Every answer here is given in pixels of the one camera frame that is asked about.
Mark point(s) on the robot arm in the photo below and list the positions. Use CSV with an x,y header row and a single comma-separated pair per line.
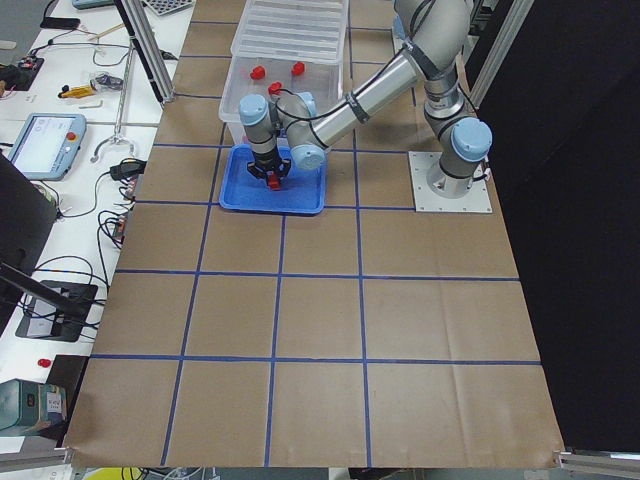
x,y
284,129

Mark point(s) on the black power adapter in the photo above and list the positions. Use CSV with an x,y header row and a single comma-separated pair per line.
x,y
127,168

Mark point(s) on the red block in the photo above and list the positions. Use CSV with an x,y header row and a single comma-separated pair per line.
x,y
273,181
298,69
275,88
258,73

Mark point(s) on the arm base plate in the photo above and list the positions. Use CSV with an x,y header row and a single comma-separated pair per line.
x,y
435,192

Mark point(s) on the black phone on desk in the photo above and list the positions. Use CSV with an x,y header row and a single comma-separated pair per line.
x,y
60,23

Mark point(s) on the clear plastic box lid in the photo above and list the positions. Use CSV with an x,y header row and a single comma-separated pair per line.
x,y
303,30

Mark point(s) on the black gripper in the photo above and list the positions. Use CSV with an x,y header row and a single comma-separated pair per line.
x,y
267,164

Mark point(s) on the aluminium frame post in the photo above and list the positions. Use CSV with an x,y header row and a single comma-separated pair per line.
x,y
141,35

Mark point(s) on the blue plastic tray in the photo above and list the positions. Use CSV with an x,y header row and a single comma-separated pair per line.
x,y
302,191

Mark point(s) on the teach pendant tablet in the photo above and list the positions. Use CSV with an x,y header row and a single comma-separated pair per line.
x,y
47,145

